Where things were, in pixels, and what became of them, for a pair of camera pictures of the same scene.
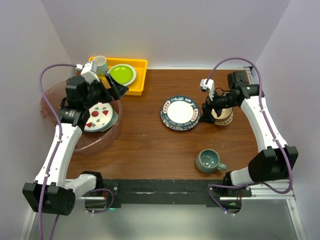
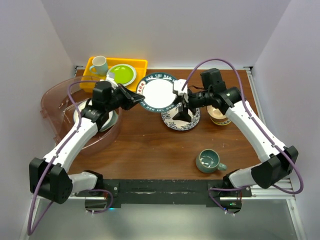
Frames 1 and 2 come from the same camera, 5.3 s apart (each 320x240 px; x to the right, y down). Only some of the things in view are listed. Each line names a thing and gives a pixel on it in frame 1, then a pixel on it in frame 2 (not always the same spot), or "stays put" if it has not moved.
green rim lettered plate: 180,111 → 157,89
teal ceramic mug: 207,161 stays put
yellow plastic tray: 136,87 stays put
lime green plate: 124,74 stays put
